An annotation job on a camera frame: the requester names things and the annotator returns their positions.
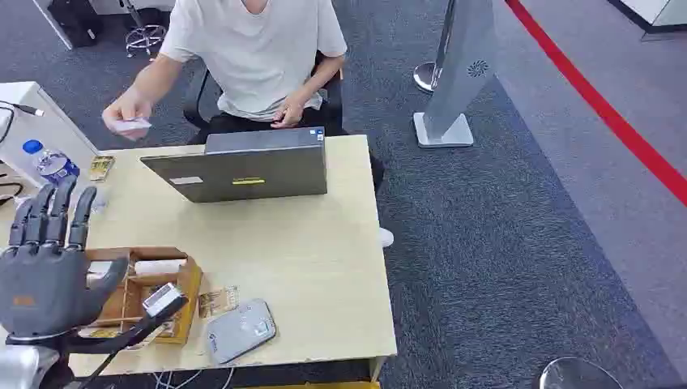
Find person's left hand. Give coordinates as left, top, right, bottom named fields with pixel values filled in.
left=270, top=95, right=308, bottom=130

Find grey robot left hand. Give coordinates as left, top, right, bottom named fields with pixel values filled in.
left=0, top=176, right=130, bottom=340

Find person's right hand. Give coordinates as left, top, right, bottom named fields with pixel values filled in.
left=101, top=87, right=153, bottom=142

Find black office chair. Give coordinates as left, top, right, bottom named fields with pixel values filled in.
left=182, top=50, right=346, bottom=138

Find white card stack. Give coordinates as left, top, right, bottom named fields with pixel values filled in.
left=133, top=259, right=188, bottom=277
left=87, top=260, right=114, bottom=287

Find small yellow card pack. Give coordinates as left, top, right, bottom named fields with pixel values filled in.
left=87, top=155, right=117, bottom=182

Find grey laptop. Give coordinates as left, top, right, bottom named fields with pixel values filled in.
left=139, top=126, right=328, bottom=204

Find person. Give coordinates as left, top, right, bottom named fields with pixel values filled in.
left=101, top=0, right=395, bottom=249

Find chrome stool base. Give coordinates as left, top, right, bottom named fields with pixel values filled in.
left=118, top=0, right=169, bottom=59

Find white side table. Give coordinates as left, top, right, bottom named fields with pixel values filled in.
left=0, top=80, right=101, bottom=190

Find water bottle with blue cap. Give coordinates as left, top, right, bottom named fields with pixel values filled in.
left=22, top=139, right=82, bottom=187

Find black bag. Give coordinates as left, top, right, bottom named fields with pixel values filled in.
left=47, top=0, right=104, bottom=49

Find wooden card box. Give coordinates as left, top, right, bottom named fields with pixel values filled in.
left=79, top=246, right=204, bottom=346

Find pale wooden desk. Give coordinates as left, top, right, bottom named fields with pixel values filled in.
left=66, top=134, right=399, bottom=383

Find grey kiosk stand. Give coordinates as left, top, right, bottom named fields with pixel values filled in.
left=412, top=0, right=498, bottom=149

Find grey flat card reader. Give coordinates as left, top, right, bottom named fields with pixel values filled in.
left=205, top=298, right=278, bottom=366

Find round chrome base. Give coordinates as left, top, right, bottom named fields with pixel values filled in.
left=539, top=357, right=625, bottom=389

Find black cable with plug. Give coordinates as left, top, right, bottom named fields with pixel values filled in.
left=0, top=100, right=45, bottom=146

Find chrome stanchion post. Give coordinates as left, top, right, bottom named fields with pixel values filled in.
left=412, top=0, right=457, bottom=93

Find white cables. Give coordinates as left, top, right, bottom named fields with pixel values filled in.
left=151, top=367, right=237, bottom=389

